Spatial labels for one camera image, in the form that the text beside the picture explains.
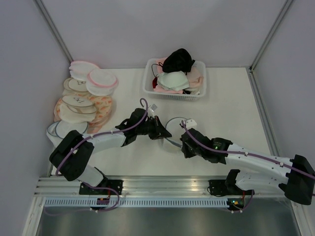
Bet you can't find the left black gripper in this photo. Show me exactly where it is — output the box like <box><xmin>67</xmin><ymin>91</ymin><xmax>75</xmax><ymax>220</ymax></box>
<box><xmin>136</xmin><ymin>116</ymin><xmax>171</xmax><ymax>140</ymax></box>

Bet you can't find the white mesh blue-trim laundry bag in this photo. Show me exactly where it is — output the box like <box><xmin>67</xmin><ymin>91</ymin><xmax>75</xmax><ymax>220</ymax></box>
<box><xmin>160</xmin><ymin>117</ymin><xmax>187</xmax><ymax>153</ymax></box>

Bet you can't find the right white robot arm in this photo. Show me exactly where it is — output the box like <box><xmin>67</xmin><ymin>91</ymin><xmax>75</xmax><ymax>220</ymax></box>
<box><xmin>180</xmin><ymin>128</ymin><xmax>315</xmax><ymax>206</ymax></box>

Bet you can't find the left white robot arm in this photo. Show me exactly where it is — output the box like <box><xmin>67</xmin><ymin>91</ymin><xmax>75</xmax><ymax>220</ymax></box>
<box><xmin>49</xmin><ymin>108</ymin><xmax>172</xmax><ymax>195</ymax></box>

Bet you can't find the white bra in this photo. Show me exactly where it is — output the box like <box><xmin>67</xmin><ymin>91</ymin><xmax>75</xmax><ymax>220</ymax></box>
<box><xmin>157</xmin><ymin>71</ymin><xmax>189</xmax><ymax>91</ymax></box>

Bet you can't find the orange patterned laundry bag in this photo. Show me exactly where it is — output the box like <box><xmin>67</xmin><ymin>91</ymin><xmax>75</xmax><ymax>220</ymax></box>
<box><xmin>54</xmin><ymin>94</ymin><xmax>113</xmax><ymax>134</ymax></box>

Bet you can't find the black bra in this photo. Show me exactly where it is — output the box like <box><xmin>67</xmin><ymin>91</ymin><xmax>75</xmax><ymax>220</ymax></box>
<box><xmin>162</xmin><ymin>48</ymin><xmax>195</xmax><ymax>74</ymax></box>

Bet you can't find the pink-trim mesh laundry bag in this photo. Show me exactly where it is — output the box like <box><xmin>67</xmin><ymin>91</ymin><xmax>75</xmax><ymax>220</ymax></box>
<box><xmin>86</xmin><ymin>69</ymin><xmax>119</xmax><ymax>96</ymax></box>

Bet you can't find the beige bag with bra print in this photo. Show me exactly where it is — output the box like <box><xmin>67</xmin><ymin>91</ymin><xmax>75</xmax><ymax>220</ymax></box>
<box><xmin>59</xmin><ymin>95</ymin><xmax>97</xmax><ymax>123</ymax></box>

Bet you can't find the beige-trim mesh laundry bag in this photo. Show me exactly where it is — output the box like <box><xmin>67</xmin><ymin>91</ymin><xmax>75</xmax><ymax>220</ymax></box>
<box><xmin>63</xmin><ymin>78</ymin><xmax>89</xmax><ymax>95</ymax></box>

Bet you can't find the pink-trim bag at back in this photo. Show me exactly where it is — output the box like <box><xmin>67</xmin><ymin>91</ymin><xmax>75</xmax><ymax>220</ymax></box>
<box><xmin>69</xmin><ymin>60</ymin><xmax>99</xmax><ymax>81</ymax></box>

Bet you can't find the blue-trim mesh bag on pile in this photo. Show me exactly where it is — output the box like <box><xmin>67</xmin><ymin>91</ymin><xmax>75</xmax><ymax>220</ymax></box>
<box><xmin>46</xmin><ymin>120</ymin><xmax>89</xmax><ymax>148</ymax></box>

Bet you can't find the white plastic basket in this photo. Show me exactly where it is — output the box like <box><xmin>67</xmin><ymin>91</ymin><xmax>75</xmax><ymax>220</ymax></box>
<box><xmin>142</xmin><ymin>59</ymin><xmax>207</xmax><ymax>101</ymax></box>

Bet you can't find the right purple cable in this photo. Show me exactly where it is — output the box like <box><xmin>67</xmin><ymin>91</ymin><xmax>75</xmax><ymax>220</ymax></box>
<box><xmin>181</xmin><ymin>120</ymin><xmax>315</xmax><ymax>180</ymax></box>

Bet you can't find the purple cable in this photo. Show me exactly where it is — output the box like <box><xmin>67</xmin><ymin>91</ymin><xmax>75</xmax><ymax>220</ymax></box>
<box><xmin>181</xmin><ymin>120</ymin><xmax>315</xmax><ymax>180</ymax></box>
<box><xmin>56</xmin><ymin>98</ymin><xmax>149</xmax><ymax>177</ymax></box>

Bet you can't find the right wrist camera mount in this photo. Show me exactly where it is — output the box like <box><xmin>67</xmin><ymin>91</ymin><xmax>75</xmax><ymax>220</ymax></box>
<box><xmin>181</xmin><ymin>119</ymin><xmax>197</xmax><ymax>130</ymax></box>

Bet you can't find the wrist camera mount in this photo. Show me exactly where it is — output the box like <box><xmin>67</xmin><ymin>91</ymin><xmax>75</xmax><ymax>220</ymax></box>
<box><xmin>181</xmin><ymin>119</ymin><xmax>197</xmax><ymax>130</ymax></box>
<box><xmin>148</xmin><ymin>104</ymin><xmax>158</xmax><ymax>118</ymax></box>

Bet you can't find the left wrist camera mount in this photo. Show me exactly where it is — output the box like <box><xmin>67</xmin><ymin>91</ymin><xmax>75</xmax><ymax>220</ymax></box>
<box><xmin>148</xmin><ymin>104</ymin><xmax>158</xmax><ymax>118</ymax></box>

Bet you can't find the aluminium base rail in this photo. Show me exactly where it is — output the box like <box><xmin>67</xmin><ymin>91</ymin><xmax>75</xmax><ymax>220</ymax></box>
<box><xmin>34</xmin><ymin>176</ymin><xmax>302</xmax><ymax>197</ymax></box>

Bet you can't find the white slotted cable duct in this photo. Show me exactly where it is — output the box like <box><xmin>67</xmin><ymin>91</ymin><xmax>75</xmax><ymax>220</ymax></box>
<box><xmin>44</xmin><ymin>197</ymin><xmax>228</xmax><ymax>208</ymax></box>

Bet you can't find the right aluminium table-edge rail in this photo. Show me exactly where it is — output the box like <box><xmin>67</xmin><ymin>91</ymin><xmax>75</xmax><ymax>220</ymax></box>
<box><xmin>246</xmin><ymin>67</ymin><xmax>283</xmax><ymax>157</ymax></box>

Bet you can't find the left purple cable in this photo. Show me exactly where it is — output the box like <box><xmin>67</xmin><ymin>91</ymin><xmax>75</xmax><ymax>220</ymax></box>
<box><xmin>56</xmin><ymin>98</ymin><xmax>149</xmax><ymax>177</ymax></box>

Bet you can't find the right aluminium frame post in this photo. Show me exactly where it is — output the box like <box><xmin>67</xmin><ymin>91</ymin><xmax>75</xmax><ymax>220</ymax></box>
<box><xmin>249</xmin><ymin>0</ymin><xmax>295</xmax><ymax>73</ymax></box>

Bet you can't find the aluminium frame post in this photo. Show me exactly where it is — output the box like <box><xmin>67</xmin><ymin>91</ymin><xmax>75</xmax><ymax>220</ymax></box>
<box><xmin>249</xmin><ymin>0</ymin><xmax>295</xmax><ymax>73</ymax></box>
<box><xmin>33</xmin><ymin>0</ymin><xmax>73</xmax><ymax>63</ymax></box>

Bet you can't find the left aluminium frame post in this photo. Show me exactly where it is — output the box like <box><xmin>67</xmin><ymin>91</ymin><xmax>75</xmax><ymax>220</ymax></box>
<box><xmin>33</xmin><ymin>0</ymin><xmax>73</xmax><ymax>63</ymax></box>

